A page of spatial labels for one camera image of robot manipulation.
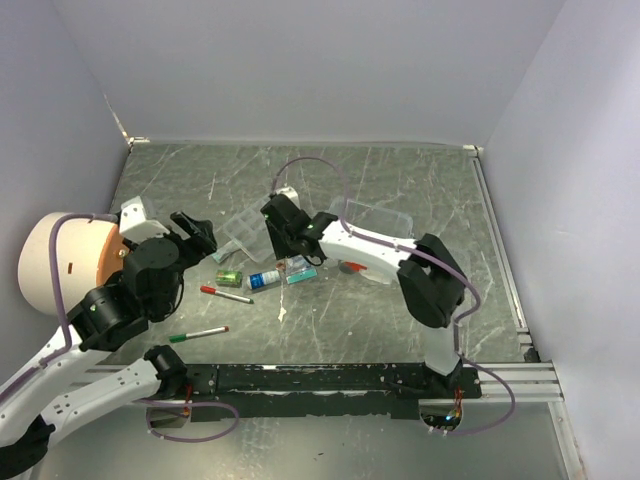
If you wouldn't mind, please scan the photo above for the teal plaster strip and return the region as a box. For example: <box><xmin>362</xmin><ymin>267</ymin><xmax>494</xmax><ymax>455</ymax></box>
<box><xmin>211</xmin><ymin>242</ymin><xmax>239</xmax><ymax>264</ymax></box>

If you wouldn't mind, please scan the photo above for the teal blister pack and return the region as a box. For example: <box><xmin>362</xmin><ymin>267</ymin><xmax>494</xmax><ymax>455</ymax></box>
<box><xmin>277</xmin><ymin>255</ymin><xmax>317</xmax><ymax>285</ymax></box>

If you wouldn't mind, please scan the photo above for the clear divided organizer tray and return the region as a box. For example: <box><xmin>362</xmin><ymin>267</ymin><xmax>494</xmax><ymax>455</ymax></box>
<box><xmin>223</xmin><ymin>208</ymin><xmax>273</xmax><ymax>263</ymax></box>

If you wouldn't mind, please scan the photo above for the green battery pack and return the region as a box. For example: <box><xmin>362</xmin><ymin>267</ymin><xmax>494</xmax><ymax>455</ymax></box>
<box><xmin>215</xmin><ymin>269</ymin><xmax>243</xmax><ymax>288</ymax></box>

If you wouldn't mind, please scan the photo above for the white blue medicine bottle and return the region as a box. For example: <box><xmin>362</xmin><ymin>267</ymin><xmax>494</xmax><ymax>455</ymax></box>
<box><xmin>246</xmin><ymin>270</ymin><xmax>281</xmax><ymax>290</ymax></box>

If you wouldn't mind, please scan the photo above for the clear plastic storage box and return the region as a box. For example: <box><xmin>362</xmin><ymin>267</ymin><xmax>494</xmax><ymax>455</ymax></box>
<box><xmin>328</xmin><ymin>197</ymin><xmax>414</xmax><ymax>285</ymax></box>

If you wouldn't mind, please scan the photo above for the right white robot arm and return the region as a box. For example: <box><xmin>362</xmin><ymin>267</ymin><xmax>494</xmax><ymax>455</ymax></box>
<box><xmin>261</xmin><ymin>194</ymin><xmax>472</xmax><ymax>398</ymax></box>

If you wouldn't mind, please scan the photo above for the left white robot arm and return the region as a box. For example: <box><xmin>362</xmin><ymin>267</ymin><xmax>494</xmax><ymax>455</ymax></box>
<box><xmin>1</xmin><ymin>210</ymin><xmax>217</xmax><ymax>479</ymax></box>

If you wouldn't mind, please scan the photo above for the red cap marker pen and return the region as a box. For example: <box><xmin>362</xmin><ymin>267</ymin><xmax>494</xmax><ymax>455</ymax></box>
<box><xmin>200</xmin><ymin>285</ymin><xmax>254</xmax><ymax>304</ymax></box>

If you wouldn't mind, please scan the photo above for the red cross grey disc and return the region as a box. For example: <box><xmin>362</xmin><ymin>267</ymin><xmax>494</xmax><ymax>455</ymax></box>
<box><xmin>339</xmin><ymin>261</ymin><xmax>367</xmax><ymax>274</ymax></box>

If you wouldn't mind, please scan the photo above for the white cylinder drum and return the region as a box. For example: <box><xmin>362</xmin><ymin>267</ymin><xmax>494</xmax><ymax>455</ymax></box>
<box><xmin>18</xmin><ymin>212</ymin><xmax>128</xmax><ymax>315</ymax></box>

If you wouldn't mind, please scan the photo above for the green cap marker pen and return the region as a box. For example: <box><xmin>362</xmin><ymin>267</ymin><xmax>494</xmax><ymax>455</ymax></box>
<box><xmin>169</xmin><ymin>326</ymin><xmax>230</xmax><ymax>344</ymax></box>

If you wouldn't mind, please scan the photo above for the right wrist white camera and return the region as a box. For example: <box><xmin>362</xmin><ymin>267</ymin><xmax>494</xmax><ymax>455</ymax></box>
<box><xmin>274</xmin><ymin>186</ymin><xmax>300</xmax><ymax>206</ymax></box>

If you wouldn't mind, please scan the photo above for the wrist white camera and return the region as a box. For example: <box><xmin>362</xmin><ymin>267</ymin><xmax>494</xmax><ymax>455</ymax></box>
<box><xmin>119</xmin><ymin>196</ymin><xmax>170</xmax><ymax>244</ymax></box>
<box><xmin>274</xmin><ymin>186</ymin><xmax>300</xmax><ymax>206</ymax></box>

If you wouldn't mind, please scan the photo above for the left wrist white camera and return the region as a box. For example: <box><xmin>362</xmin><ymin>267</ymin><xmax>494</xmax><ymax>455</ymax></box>
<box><xmin>119</xmin><ymin>196</ymin><xmax>170</xmax><ymax>244</ymax></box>

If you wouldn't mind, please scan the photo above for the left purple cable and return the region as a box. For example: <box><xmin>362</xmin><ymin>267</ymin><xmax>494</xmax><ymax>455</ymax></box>
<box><xmin>0</xmin><ymin>212</ymin><xmax>240</xmax><ymax>444</ymax></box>

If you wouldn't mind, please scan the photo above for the black mounting base rail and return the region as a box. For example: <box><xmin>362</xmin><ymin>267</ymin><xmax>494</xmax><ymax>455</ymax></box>
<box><xmin>151</xmin><ymin>363</ymin><xmax>482</xmax><ymax>422</ymax></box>

